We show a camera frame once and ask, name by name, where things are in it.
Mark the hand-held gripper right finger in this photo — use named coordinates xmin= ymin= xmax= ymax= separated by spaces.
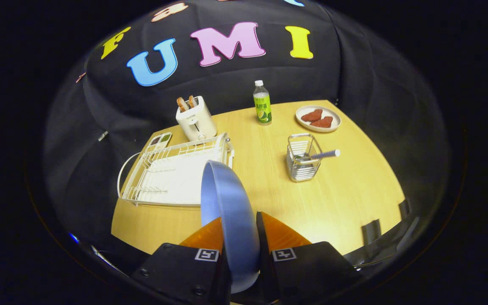
xmin=255 ymin=211 xmax=364 ymax=305

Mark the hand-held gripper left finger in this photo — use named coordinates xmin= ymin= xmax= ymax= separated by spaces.
xmin=132 ymin=217 xmax=233 ymax=305

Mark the blue plate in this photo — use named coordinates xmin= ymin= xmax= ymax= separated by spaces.
xmin=200 ymin=160 xmax=261 ymax=294

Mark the metal wire basket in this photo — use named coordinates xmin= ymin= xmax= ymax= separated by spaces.
xmin=286 ymin=133 xmax=323 ymax=183

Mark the white wire dish rack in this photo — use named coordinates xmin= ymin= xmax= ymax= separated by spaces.
xmin=117 ymin=132 xmax=235 ymax=207

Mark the metal spoon with grey handle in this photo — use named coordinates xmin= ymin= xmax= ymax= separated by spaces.
xmin=297 ymin=149 xmax=341 ymax=164

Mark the white plate with meat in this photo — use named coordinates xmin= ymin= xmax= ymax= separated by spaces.
xmin=295 ymin=105 xmax=342 ymax=133

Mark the white divided condiment tray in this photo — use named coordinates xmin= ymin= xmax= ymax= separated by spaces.
xmin=147 ymin=132 xmax=172 ymax=152

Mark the clear bottle with green label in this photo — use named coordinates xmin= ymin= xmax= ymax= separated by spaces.
xmin=253 ymin=80 xmax=272 ymax=126

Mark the white toaster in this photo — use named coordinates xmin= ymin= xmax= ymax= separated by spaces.
xmin=175 ymin=96 xmax=218 ymax=142

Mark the black backdrop cloth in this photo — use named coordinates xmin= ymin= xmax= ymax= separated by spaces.
xmin=43 ymin=0 xmax=452 ymax=263

